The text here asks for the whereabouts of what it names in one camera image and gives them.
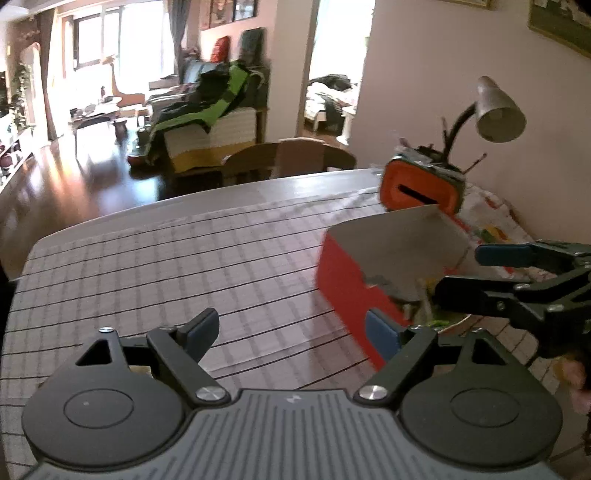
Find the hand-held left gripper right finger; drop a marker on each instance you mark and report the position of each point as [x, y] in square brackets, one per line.
[381, 331]

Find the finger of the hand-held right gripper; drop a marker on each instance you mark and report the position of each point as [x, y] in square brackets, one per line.
[471, 295]
[505, 255]

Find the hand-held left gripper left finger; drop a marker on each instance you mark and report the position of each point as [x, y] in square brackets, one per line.
[203, 331]

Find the orange cardboard box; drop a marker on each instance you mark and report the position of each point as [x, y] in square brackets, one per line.
[351, 286]

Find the person's right hand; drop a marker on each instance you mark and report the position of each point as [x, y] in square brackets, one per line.
[582, 387]

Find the colourful printed cloth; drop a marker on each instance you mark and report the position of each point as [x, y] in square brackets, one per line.
[494, 221]

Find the light tipped paint brush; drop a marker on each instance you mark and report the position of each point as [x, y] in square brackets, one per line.
[475, 164]

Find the orange pen holder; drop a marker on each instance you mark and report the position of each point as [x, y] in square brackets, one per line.
[418, 187]

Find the black paint brush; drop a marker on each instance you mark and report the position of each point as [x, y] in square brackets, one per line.
[445, 136]

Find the grey desk lamp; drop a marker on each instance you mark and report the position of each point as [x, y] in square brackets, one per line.
[498, 110]

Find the wooden chair with beige back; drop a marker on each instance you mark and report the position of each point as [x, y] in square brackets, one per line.
[295, 159]

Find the small round stool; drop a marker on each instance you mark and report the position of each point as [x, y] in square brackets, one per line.
[121, 125]

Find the bed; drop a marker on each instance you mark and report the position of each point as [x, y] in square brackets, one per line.
[330, 101]

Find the large gold framed picture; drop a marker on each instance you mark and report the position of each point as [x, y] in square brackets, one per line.
[561, 21]

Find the coffee table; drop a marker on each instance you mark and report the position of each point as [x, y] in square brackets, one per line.
[94, 115]

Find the white television cabinet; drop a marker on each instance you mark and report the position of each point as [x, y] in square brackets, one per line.
[14, 157]

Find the giraffe figure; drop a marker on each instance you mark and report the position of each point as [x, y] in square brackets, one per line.
[117, 87]

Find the red cushion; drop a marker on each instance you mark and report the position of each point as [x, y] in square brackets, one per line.
[220, 50]

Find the dark cushion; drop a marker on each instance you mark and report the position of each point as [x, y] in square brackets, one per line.
[253, 46]

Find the grey curtain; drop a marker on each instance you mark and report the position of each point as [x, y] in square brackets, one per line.
[178, 37]

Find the tall house plant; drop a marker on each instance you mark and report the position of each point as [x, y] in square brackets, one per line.
[22, 92]

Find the brown curtain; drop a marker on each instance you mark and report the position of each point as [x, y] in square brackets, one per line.
[46, 69]

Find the gold framed wall picture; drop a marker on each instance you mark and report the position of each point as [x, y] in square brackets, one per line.
[466, 3]

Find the medium framed wall poster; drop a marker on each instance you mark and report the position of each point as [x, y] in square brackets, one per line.
[221, 11]

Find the large framed wall poster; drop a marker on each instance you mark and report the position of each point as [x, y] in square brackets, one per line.
[244, 8]

